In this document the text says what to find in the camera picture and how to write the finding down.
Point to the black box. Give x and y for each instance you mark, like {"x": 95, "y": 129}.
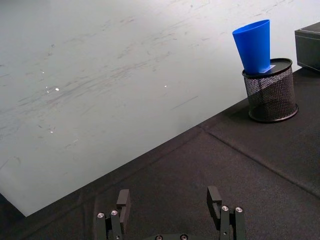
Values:
{"x": 308, "y": 47}

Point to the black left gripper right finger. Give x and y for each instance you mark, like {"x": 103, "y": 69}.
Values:
{"x": 220, "y": 212}

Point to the blue plastic cup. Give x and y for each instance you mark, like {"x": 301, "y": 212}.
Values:
{"x": 253, "y": 47}

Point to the black table cloth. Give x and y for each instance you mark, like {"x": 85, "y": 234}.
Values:
{"x": 200, "y": 180}

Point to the black mesh pen holder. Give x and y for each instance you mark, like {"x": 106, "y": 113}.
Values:
{"x": 271, "y": 95}

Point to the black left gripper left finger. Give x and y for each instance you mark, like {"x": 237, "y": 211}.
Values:
{"x": 120, "y": 212}

